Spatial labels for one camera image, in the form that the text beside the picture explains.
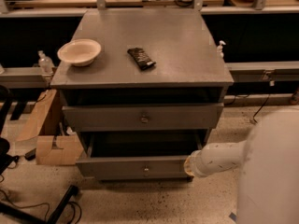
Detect grey drawer cabinet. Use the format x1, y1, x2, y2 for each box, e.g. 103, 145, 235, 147
50, 8, 235, 183

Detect white pump bottle right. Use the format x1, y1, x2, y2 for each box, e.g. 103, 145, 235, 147
217, 40, 226, 58

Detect black cable on floor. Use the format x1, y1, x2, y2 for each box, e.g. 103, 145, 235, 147
251, 93, 272, 124
0, 189, 82, 224

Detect black snack packet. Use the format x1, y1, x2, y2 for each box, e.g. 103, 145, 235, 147
127, 48, 156, 71

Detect white paper bowl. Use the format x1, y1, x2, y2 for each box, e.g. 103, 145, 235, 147
57, 39, 102, 67

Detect black cable on floor left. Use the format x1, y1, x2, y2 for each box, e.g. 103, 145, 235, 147
0, 189, 82, 224

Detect brown cardboard box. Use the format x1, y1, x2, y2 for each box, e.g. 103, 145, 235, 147
17, 90, 83, 166

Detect black office chair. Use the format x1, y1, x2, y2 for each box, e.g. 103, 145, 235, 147
0, 86, 15, 175

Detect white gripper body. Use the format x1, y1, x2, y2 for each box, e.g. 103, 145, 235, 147
190, 144, 217, 177

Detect clear sanitizer bottle left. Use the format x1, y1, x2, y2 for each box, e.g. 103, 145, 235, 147
38, 50, 54, 75

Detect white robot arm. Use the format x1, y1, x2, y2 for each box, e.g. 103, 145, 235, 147
184, 106, 299, 224

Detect grey drawer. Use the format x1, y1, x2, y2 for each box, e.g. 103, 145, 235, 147
63, 104, 223, 132
77, 130, 202, 181

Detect grey top drawer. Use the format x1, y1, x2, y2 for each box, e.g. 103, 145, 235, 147
63, 104, 223, 132

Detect black cable on floor right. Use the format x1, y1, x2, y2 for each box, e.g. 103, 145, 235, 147
251, 93, 272, 124

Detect black stand leg left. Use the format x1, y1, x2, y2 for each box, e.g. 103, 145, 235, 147
0, 185, 82, 224

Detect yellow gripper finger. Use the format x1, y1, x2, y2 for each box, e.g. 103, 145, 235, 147
183, 158, 194, 176

